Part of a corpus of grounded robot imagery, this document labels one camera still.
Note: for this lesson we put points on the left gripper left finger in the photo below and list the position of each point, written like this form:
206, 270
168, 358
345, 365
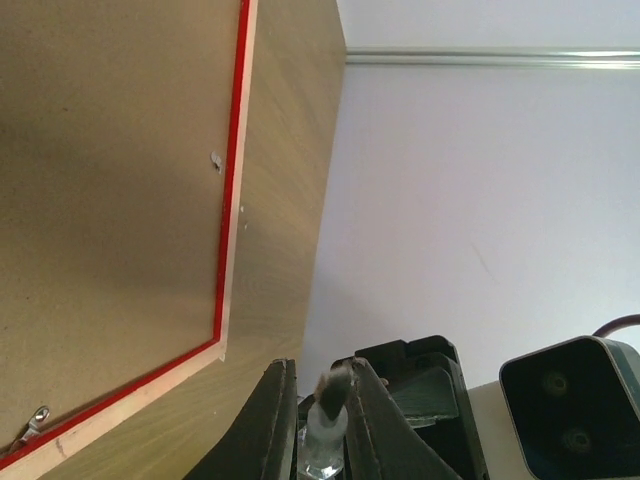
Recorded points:
261, 442

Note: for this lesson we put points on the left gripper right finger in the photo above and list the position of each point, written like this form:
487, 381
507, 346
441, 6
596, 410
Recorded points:
380, 444

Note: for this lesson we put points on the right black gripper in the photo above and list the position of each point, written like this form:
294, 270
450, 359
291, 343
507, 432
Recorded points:
427, 384

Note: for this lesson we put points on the red photo frame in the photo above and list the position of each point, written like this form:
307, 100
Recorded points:
123, 126

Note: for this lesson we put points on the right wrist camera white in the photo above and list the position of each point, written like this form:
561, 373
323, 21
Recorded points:
575, 409

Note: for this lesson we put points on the right aluminium corner post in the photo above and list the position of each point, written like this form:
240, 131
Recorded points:
525, 57

